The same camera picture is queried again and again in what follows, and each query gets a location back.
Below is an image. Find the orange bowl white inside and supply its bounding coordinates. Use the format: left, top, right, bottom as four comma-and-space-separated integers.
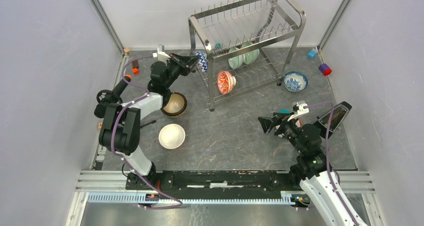
158, 124, 186, 150

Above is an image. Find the black microphone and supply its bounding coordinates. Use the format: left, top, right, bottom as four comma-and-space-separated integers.
94, 75, 132, 119

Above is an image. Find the light blue block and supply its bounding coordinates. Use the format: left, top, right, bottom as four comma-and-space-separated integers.
307, 48, 318, 59

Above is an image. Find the teal glazed bowl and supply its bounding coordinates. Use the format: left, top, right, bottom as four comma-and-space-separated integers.
278, 119, 303, 138

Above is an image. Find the small orange red cube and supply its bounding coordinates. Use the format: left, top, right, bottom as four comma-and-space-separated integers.
132, 68, 139, 75

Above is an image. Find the black metronome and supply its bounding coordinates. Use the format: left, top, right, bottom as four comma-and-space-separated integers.
317, 101, 352, 137

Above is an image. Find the blue white floral bowl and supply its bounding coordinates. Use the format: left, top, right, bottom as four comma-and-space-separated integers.
283, 71, 309, 92

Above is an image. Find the brown block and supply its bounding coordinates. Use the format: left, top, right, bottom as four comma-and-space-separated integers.
131, 60, 139, 68

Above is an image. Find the green checked small bowl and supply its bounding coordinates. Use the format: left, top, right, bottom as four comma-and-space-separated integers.
228, 54, 244, 69

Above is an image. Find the black patterned bowl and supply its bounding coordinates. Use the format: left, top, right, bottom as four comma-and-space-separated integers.
160, 92, 188, 118

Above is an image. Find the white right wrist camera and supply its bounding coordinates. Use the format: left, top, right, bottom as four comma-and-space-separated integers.
287, 101, 309, 121

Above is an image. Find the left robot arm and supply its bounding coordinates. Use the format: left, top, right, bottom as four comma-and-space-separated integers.
94, 53, 198, 190

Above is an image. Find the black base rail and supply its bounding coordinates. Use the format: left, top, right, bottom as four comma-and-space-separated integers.
125, 170, 312, 200

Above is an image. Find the blue white zigzag bowl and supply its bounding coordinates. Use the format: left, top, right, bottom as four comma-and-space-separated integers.
194, 51, 208, 74

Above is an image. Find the stainless steel dish rack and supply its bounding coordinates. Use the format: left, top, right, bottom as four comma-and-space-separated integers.
188, 0, 307, 111

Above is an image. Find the pale green bowl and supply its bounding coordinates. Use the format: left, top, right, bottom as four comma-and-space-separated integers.
241, 41, 260, 65

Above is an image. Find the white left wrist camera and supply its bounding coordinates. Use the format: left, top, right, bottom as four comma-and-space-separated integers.
152, 45, 171, 63

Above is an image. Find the black mini tripod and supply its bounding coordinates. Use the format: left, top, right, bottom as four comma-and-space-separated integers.
140, 120, 157, 129

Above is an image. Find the red purple block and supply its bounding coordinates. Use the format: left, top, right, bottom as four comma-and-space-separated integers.
318, 63, 332, 76

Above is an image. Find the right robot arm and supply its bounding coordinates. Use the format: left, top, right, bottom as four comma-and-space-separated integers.
258, 113, 366, 225

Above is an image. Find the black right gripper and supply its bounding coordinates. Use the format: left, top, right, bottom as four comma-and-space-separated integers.
257, 111, 305, 154

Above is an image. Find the teal block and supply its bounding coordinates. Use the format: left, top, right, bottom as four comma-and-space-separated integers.
280, 109, 290, 114

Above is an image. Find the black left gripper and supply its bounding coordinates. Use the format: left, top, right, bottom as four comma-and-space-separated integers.
164, 52, 201, 89

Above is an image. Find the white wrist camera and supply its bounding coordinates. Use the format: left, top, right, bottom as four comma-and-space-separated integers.
152, 45, 171, 63
287, 101, 309, 121

